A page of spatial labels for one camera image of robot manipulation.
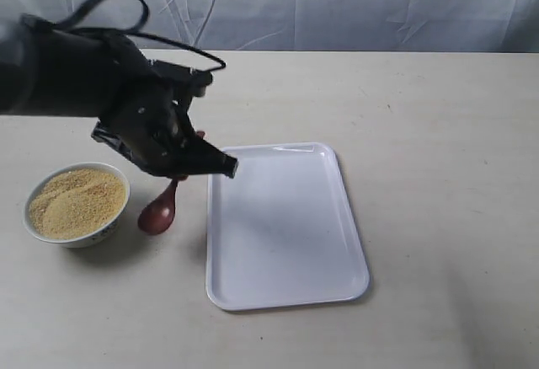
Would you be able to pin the dark red wooden spoon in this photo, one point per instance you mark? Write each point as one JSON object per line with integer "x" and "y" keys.
{"x": 157, "y": 217}

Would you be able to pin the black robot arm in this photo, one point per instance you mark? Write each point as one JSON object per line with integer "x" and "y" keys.
{"x": 49, "y": 72}

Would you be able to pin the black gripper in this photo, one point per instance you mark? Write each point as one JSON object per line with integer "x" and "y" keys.
{"x": 148, "y": 124}

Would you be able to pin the white rectangular plastic tray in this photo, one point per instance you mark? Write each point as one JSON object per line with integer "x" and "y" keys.
{"x": 281, "y": 232}

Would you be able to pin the yellow millet grains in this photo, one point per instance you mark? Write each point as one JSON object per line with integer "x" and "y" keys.
{"x": 77, "y": 202}

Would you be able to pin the grey wrinkled backdrop curtain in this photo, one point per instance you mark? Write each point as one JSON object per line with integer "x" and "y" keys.
{"x": 330, "y": 25}

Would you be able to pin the white ceramic bowl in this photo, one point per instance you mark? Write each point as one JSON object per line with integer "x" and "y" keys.
{"x": 92, "y": 238}

